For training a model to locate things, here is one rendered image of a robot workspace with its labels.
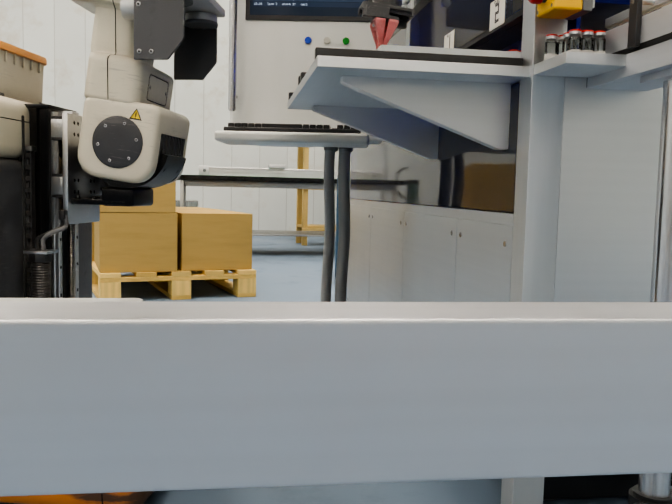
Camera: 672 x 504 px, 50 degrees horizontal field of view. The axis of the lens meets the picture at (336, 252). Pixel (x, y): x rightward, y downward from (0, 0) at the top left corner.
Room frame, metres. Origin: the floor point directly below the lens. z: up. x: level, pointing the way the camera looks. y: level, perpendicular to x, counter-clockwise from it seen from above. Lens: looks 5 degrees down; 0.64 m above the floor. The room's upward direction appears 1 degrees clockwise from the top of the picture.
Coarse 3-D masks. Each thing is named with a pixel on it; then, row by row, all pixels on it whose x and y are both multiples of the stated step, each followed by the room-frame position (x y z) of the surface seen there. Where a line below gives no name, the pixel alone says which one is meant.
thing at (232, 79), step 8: (232, 0) 2.25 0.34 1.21; (232, 8) 2.25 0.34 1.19; (232, 16) 2.25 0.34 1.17; (232, 24) 2.25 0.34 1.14; (232, 32) 2.25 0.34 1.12; (232, 40) 2.25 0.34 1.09; (232, 48) 2.25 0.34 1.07; (232, 56) 2.25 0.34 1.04; (232, 64) 2.25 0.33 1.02; (232, 72) 2.25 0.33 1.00; (232, 80) 2.25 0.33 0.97; (232, 88) 2.25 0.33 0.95; (232, 96) 2.25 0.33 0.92; (232, 104) 2.25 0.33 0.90
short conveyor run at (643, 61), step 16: (640, 0) 1.19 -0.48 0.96; (656, 0) 1.20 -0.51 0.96; (624, 16) 1.29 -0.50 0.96; (640, 16) 1.19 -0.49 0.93; (656, 16) 1.15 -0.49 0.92; (608, 32) 1.29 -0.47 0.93; (624, 32) 1.24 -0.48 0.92; (640, 32) 1.19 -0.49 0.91; (656, 32) 1.15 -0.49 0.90; (608, 48) 1.29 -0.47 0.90; (624, 48) 1.24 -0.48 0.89; (640, 48) 1.19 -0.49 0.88; (656, 48) 1.15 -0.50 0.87; (640, 64) 1.19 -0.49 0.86; (656, 64) 1.14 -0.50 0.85; (592, 80) 1.34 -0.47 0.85; (608, 80) 1.29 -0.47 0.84; (624, 80) 1.27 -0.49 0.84
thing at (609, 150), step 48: (576, 96) 1.36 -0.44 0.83; (624, 96) 1.38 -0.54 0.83; (576, 144) 1.36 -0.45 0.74; (624, 144) 1.38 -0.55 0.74; (576, 192) 1.36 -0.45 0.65; (624, 192) 1.38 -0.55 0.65; (384, 240) 2.58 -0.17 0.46; (432, 240) 1.97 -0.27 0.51; (480, 240) 1.59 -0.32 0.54; (576, 240) 1.36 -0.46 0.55; (624, 240) 1.38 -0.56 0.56; (384, 288) 2.56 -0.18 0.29; (432, 288) 1.95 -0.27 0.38; (480, 288) 1.57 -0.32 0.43; (576, 288) 1.36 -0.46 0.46; (624, 288) 1.38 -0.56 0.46
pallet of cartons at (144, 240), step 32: (160, 192) 4.00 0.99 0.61; (96, 224) 4.17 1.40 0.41; (128, 224) 3.94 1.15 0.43; (160, 224) 4.00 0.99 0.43; (192, 224) 4.09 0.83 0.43; (224, 224) 4.17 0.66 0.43; (96, 256) 4.18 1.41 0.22; (128, 256) 3.94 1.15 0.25; (160, 256) 4.00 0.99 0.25; (192, 256) 4.09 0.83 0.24; (224, 256) 4.17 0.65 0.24; (96, 288) 4.22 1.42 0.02; (160, 288) 4.32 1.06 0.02; (224, 288) 4.44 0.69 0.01
